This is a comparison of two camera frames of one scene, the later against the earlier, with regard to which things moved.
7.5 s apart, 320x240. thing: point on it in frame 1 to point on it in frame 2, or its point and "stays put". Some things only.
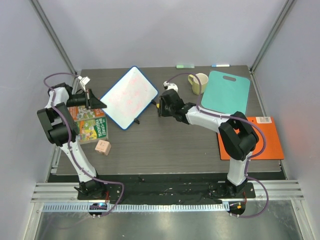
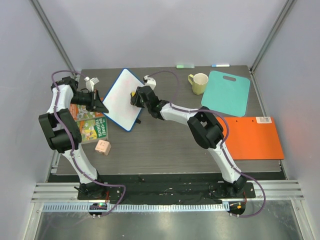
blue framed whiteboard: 128,97 stays put
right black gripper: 162,106 to 137,97
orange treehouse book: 82,113 stays put
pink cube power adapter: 103,147 stays put
